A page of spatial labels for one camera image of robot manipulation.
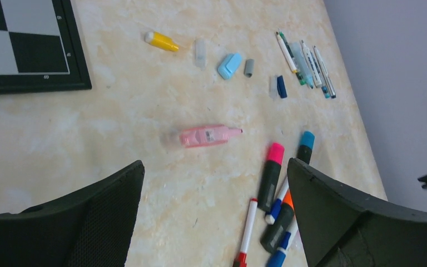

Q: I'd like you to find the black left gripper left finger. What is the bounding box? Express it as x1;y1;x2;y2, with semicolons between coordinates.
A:
0;160;145;266

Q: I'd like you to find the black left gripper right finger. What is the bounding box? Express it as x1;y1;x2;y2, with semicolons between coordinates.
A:
287;158;427;266

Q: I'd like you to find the pink capped black highlighter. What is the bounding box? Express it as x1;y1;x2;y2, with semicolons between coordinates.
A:
257;142;285;212

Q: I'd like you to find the red capped white marker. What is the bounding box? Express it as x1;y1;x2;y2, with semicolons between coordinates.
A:
232;198;258;267

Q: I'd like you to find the pink correction tape pen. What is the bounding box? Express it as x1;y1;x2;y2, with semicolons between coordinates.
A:
179;125;243;148

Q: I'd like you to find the grey capped white marker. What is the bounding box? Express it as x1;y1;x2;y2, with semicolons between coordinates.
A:
300;39;321;88

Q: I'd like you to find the green gel pen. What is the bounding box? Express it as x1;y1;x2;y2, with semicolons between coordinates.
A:
279;31;306;86

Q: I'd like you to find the dark blue pen cap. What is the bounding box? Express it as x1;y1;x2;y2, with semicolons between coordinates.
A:
276;76;287;98

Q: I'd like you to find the grey marker cap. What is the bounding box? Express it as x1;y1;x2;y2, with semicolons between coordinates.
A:
244;58;255;78

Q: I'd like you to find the light blue correction tape pen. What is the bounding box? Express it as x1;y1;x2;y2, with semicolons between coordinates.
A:
290;42;314;89

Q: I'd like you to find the yellow capped white pen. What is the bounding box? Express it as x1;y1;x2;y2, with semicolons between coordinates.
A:
275;32;295;73

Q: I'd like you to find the light blue tape cap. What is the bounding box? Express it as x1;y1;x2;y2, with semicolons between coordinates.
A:
217;53;242;80

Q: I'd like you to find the small yellow pen cap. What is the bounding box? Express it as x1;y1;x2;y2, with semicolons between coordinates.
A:
144;31;179;52

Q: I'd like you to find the clear green pen cap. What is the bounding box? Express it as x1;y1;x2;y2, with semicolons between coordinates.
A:
195;38;206;70

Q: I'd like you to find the teal gel pen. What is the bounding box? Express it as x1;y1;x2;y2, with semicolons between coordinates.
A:
311;52;330;98

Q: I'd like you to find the clear teal pen cap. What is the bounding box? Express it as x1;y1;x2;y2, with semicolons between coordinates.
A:
269;75;278;99

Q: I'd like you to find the small blue capped marker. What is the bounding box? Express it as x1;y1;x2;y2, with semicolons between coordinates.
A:
265;177;289;225

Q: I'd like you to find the blue capped white marker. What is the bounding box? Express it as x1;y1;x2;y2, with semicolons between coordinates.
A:
266;218;299;267

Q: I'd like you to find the orange capped black highlighter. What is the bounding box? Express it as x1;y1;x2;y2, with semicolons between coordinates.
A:
260;190;295;254

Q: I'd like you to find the blue capped black highlighter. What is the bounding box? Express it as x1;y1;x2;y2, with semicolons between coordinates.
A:
296;131;315;164

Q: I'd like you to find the black white checkerboard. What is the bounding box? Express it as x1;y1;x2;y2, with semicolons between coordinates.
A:
0;0;92;95

